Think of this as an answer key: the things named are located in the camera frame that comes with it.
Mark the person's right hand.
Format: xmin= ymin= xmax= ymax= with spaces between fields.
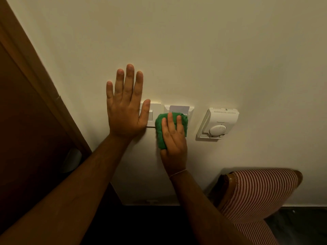
xmin=160 ymin=113 xmax=188 ymax=176

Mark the person's left hand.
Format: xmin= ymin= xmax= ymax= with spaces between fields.
xmin=106 ymin=64 xmax=151 ymax=138

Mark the green cleaning cloth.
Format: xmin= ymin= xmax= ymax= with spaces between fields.
xmin=155 ymin=112 xmax=189 ymax=150

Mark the person's right forearm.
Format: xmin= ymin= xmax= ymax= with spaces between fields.
xmin=170 ymin=170 xmax=253 ymax=245

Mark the person's left forearm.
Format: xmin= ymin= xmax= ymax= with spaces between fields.
xmin=0 ymin=134 xmax=132 ymax=245

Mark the white key card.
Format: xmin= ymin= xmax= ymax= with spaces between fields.
xmin=170 ymin=105 xmax=190 ymax=114

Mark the white key card holder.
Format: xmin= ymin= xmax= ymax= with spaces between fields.
xmin=163 ymin=105 xmax=194 ymax=120

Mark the brown wooden door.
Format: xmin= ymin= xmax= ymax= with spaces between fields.
xmin=0 ymin=42 xmax=123 ymax=236

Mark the striped upholstered wooden chair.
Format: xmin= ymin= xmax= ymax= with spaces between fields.
xmin=212 ymin=168 xmax=303 ymax=245

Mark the white light switch plate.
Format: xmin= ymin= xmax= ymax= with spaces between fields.
xmin=139 ymin=102 xmax=162 ymax=128

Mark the white wall thermostat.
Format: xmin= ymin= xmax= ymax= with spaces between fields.
xmin=196 ymin=108 xmax=240 ymax=140

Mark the thin string wristband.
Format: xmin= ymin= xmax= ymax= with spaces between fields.
xmin=169 ymin=169 xmax=187 ymax=179

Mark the brown wooden door frame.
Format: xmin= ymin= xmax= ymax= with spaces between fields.
xmin=0 ymin=0 xmax=92 ymax=154

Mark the silver door handle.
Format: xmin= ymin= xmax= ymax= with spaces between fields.
xmin=61 ymin=148 xmax=82 ymax=174

